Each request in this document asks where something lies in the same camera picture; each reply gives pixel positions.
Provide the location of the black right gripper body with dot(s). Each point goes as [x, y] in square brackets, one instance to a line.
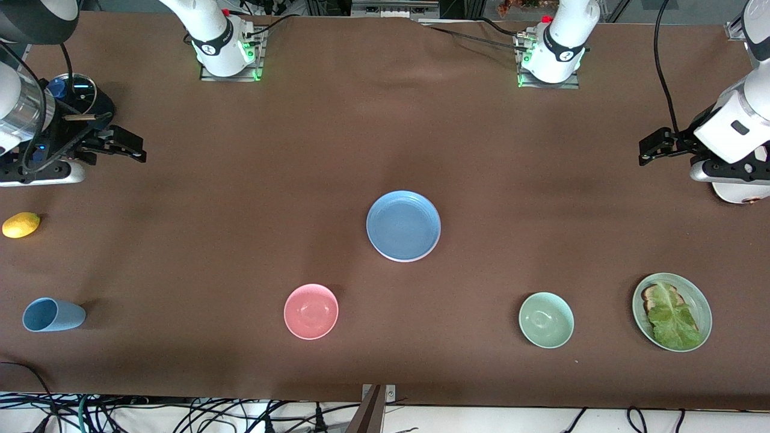
[84, 128]

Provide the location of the blue plate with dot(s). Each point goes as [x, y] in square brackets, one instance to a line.
[403, 224]

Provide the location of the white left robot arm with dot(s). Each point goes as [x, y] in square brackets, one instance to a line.
[565, 36]

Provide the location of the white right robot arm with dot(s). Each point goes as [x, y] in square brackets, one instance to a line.
[213, 36]

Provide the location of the dark blue saucepan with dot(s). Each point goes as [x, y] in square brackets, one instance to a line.
[107, 108]

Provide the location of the glass lid with blue knob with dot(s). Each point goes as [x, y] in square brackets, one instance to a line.
[84, 89]

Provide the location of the yellow lemon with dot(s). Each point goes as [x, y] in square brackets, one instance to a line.
[21, 225]

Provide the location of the aluminium corner profile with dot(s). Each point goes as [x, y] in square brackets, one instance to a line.
[735, 30]

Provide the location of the toasted bread slice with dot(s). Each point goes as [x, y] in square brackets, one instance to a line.
[648, 296]

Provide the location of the green plate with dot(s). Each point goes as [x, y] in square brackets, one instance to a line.
[699, 300]

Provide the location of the blue cup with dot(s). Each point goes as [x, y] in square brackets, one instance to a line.
[54, 315]

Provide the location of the green lettuce leaf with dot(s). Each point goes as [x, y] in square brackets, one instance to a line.
[671, 325]

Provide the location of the green bowl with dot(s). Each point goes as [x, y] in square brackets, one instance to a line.
[546, 320]

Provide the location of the pink bowl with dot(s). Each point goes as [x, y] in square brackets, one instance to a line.
[311, 311]

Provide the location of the brown table mat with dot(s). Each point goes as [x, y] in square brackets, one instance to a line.
[385, 132]

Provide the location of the beige plate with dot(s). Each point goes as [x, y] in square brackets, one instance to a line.
[404, 260]

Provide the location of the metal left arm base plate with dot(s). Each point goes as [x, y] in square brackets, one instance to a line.
[550, 84]

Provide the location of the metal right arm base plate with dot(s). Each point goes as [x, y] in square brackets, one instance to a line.
[231, 78]

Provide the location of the aluminium frame bar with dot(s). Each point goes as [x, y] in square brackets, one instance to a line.
[391, 8]

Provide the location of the dark camera mount pole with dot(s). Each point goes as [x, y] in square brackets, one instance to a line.
[368, 415]

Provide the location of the grey metal bracket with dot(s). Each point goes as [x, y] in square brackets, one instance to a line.
[391, 394]

